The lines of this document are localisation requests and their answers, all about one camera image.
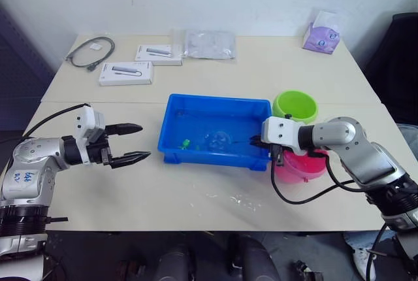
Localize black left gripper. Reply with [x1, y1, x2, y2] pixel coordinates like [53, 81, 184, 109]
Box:
[88, 123, 152, 169]

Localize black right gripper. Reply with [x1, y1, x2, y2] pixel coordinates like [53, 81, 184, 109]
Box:
[250, 134, 285, 167]

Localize clear round fishing net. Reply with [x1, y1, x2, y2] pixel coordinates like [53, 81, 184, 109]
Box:
[204, 130, 254, 152]

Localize green plastic bucket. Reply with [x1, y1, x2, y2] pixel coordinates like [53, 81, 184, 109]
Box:
[272, 90, 319, 124]

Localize pink plastic bucket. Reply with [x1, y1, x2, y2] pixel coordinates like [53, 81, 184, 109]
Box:
[273, 148, 329, 186]

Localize blue plastic tub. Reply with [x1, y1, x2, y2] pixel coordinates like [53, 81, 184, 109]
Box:
[157, 93, 274, 171]

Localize white product box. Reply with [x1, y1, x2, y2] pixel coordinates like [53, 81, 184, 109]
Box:
[99, 61, 155, 87]
[135, 44, 183, 67]

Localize clear plastic bag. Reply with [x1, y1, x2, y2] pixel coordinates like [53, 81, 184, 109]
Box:
[171, 29, 238, 61]

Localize dark rounded shape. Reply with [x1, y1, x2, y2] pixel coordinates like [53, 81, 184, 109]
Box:
[226, 233, 272, 281]
[155, 244, 193, 281]

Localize purple tissue pack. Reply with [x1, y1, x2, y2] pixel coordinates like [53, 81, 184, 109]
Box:
[302, 8, 340, 56]

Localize dark partition panel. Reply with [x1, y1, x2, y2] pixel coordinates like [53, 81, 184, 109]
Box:
[0, 0, 56, 131]

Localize person in blue jeans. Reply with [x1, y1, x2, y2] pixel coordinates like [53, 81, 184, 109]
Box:
[342, 228, 398, 278]

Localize black chair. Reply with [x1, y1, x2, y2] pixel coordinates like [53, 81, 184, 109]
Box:
[362, 12, 418, 125]

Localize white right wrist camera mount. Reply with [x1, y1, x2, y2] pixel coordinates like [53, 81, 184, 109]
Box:
[261, 116, 310, 157]

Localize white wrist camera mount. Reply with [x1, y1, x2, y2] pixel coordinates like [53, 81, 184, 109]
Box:
[74, 105, 107, 166]
[261, 116, 310, 157]

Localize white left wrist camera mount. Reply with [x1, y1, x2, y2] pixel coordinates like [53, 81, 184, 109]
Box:
[74, 105, 107, 166]

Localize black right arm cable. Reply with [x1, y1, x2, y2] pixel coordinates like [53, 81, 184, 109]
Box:
[270, 150, 360, 204]

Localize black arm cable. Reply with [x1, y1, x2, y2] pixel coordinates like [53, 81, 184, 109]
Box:
[270, 150, 360, 204]
[21, 103, 91, 141]

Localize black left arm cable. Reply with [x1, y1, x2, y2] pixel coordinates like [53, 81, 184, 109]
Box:
[21, 103, 91, 141]

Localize black coiled usb cable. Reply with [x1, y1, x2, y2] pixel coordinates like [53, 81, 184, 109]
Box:
[65, 37, 116, 73]

